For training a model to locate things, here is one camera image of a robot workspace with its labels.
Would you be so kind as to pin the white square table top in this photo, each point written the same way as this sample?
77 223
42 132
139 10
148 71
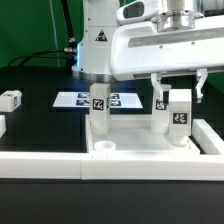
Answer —
131 134

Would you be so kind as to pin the white sheet with tags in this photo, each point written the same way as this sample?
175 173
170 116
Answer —
82 100

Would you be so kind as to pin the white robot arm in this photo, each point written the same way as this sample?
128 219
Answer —
100 23

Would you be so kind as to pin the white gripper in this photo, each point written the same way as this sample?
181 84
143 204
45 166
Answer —
139 50

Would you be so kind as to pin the white L-shaped obstacle fence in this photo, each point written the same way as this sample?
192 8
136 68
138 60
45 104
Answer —
152 158

